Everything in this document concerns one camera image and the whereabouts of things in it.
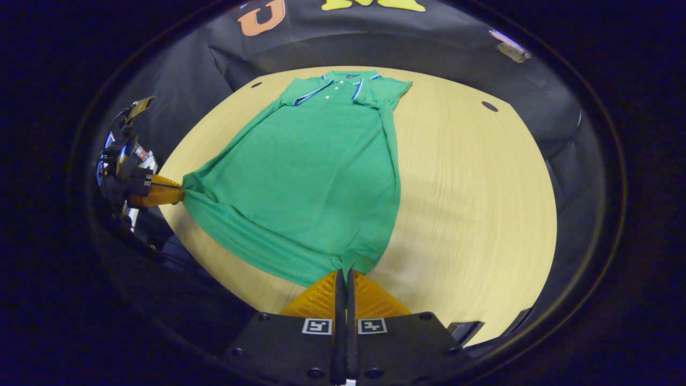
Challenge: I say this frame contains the black backdrop cloth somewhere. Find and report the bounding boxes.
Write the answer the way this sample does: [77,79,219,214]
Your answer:
[102,0,601,177]

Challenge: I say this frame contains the green T-shirt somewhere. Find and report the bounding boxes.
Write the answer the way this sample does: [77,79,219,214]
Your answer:
[181,70,413,288]

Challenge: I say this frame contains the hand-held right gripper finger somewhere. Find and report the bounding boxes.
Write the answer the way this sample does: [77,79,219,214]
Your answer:
[222,270,347,386]
[346,270,472,386]

